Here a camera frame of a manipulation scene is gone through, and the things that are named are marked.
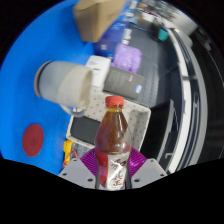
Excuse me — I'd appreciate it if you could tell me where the purple plastic bag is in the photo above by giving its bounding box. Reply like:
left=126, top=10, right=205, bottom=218
left=111, top=43, right=143, bottom=74

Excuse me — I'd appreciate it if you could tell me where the brown cardboard box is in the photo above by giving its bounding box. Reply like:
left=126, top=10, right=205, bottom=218
left=72, top=0, right=127, bottom=44

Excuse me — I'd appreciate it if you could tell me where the clear red-capped drink bottle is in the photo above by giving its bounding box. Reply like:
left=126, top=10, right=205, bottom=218
left=94, top=95, right=132, bottom=192

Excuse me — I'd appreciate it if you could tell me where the white cardboard box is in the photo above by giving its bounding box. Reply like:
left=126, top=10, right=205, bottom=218
left=84, top=54, right=112, bottom=88

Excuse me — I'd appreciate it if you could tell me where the dark grey flat box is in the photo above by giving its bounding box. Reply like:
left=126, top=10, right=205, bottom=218
left=102, top=65, right=146, bottom=102

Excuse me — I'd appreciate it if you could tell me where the black rectangular case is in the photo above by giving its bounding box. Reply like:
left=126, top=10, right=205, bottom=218
left=70, top=115, right=103, bottom=145

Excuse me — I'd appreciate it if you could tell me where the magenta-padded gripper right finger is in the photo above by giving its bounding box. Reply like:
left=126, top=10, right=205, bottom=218
left=125, top=148, right=168, bottom=190

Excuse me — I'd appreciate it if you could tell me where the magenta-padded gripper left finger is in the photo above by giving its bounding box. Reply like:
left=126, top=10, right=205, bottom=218
left=58, top=148, right=100, bottom=190

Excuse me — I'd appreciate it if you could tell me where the cream and grey mug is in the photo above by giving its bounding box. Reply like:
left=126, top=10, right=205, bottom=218
left=33, top=60, right=94, bottom=118

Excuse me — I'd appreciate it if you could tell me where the white dotted storage bin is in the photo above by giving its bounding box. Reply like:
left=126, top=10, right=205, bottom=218
left=65, top=89, right=152, bottom=158

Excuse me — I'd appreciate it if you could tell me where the flat round red coaster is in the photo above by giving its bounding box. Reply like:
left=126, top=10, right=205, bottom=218
left=21, top=123, right=45, bottom=158

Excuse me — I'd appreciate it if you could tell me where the yellow multimeter with red leads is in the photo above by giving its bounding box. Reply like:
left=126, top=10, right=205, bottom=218
left=63, top=139, right=78, bottom=169

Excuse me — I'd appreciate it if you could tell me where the black wall shelf unit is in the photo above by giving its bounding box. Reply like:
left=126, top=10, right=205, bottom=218
left=133, top=0, right=214, bottom=174

